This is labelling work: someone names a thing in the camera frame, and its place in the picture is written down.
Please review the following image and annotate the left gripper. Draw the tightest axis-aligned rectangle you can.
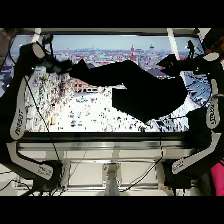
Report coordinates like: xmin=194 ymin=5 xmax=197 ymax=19
xmin=44 ymin=55 xmax=73 ymax=75

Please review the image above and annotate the black garment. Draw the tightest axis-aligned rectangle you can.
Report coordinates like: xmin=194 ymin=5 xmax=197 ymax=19
xmin=67 ymin=57 xmax=189 ymax=124

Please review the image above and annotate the pink garment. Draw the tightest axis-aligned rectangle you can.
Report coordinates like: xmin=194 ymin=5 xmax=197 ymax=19
xmin=209 ymin=159 xmax=224 ymax=197

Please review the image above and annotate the black cable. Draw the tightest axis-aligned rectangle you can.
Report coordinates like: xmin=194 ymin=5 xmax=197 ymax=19
xmin=58 ymin=146 xmax=91 ymax=196
xmin=23 ymin=75 xmax=66 ymax=196
xmin=119 ymin=131 xmax=166 ymax=194

